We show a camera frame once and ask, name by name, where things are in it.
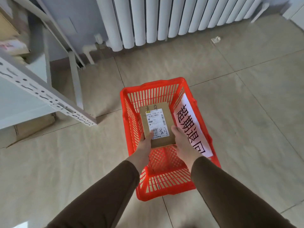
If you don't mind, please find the person's right hand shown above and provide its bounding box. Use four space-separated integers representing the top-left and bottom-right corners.
171 125 204 162

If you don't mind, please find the person's left hand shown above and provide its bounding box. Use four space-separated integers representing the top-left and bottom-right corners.
136 131 155 155

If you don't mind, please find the yellow-taped cardboard box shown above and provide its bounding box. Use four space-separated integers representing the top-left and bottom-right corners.
139 102 177 149

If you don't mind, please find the red plastic basket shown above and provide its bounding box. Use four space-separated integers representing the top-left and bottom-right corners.
119 77 222 202

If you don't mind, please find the white metal shelving rack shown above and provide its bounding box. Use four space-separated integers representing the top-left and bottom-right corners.
0 0 99 131

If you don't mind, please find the person's left forearm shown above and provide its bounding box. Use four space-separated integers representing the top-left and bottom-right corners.
46 150 151 228

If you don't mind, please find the person's right forearm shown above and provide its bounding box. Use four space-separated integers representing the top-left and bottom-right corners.
185 153 297 228

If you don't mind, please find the white paper sign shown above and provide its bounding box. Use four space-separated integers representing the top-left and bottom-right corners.
173 93 214 158

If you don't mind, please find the white radiator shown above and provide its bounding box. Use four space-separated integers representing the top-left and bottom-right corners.
83 0 270 66

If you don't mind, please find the white door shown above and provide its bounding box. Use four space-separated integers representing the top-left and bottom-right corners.
281 0 304 22

